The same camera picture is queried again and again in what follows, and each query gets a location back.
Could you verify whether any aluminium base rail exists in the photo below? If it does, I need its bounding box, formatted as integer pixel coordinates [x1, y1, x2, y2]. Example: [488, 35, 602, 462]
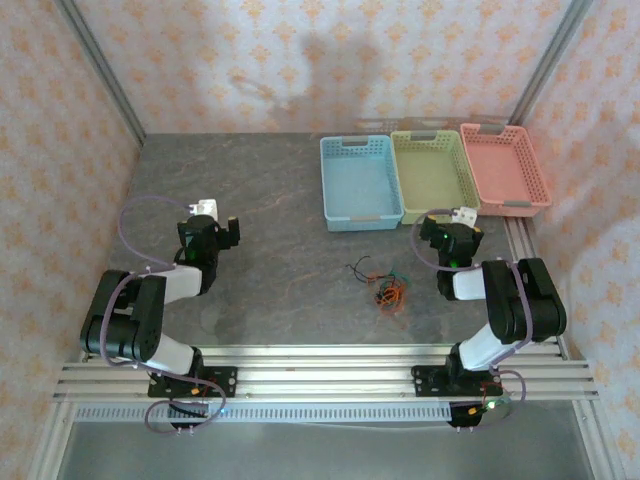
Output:
[52, 343, 600, 404]

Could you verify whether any aluminium frame post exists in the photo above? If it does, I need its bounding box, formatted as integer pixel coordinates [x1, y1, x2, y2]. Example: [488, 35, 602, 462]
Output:
[54, 0, 147, 146]
[507, 0, 594, 126]

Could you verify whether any aluminium frame leg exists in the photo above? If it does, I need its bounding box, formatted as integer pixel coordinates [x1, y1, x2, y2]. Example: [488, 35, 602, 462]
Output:
[29, 399, 76, 480]
[572, 399, 626, 480]

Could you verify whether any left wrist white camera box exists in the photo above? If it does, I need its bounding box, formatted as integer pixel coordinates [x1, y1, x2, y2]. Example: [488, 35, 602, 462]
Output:
[188, 198, 221, 219]

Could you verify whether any aluminium side rail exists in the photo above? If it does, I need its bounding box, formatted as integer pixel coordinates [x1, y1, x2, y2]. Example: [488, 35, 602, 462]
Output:
[501, 215, 569, 359]

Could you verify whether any pink plastic basket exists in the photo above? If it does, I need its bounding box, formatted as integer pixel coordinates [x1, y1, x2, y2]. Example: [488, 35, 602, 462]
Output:
[459, 123, 554, 219]

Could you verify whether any blue plastic basket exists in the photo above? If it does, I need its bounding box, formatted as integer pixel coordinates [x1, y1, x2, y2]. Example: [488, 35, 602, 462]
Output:
[319, 134, 405, 234]

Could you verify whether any green plastic basket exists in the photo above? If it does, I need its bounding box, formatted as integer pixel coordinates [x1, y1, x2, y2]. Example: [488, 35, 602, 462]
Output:
[389, 129, 482, 226]

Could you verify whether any grey slotted cable duct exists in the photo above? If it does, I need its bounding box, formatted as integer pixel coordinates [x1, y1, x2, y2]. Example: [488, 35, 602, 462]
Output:
[74, 402, 454, 424]

